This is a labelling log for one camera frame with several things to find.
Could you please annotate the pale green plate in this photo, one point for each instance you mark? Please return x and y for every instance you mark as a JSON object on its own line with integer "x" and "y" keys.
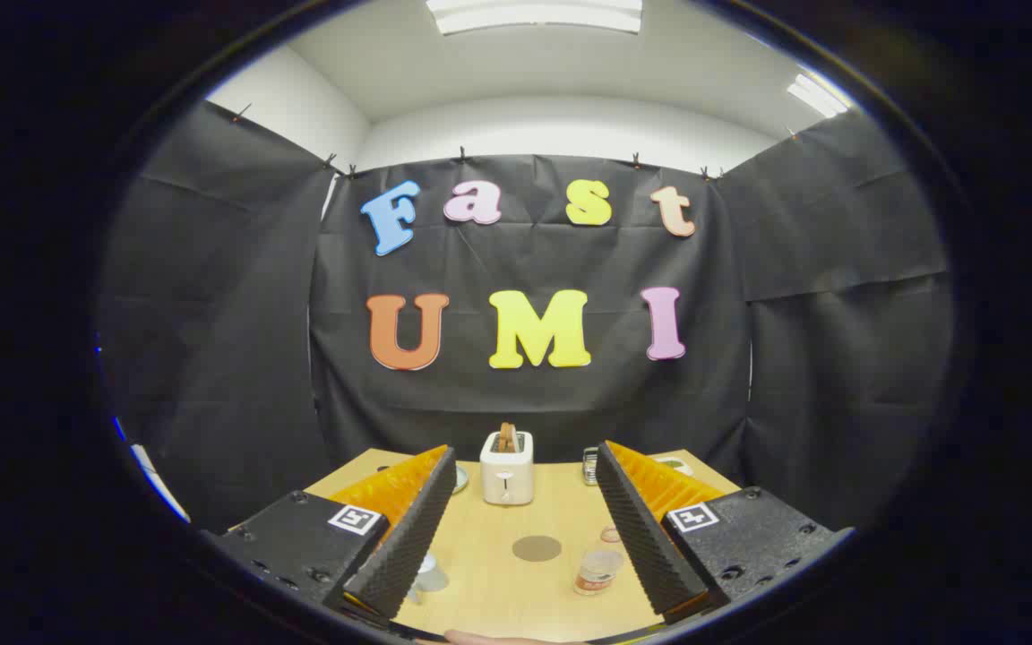
{"x": 461, "y": 479}

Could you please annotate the brown toast slice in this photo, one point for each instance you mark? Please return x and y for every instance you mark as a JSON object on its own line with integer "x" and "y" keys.
{"x": 506, "y": 437}

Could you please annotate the cream toaster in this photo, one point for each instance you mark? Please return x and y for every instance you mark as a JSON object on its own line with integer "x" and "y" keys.
{"x": 506, "y": 479}

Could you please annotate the wooden table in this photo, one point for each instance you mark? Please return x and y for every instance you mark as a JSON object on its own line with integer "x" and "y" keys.
{"x": 516, "y": 600}

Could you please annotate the ceiling light panel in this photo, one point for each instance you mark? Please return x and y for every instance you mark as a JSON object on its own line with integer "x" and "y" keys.
{"x": 816, "y": 95}
{"x": 534, "y": 15}

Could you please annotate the white divided spice tray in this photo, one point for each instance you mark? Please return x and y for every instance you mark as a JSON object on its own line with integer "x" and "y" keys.
{"x": 677, "y": 465}

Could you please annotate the round brown coaster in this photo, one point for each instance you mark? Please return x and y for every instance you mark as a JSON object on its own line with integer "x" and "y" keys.
{"x": 537, "y": 548}

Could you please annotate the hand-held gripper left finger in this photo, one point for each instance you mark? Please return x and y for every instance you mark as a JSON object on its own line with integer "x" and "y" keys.
{"x": 408, "y": 537}

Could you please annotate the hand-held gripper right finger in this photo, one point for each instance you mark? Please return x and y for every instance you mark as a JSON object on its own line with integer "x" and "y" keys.
{"x": 646, "y": 537}

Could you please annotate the black backdrop cloth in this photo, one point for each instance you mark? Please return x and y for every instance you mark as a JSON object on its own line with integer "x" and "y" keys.
{"x": 516, "y": 394}

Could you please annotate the clear plastic juice bottle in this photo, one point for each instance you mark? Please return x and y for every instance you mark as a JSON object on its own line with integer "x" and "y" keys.
{"x": 599, "y": 571}

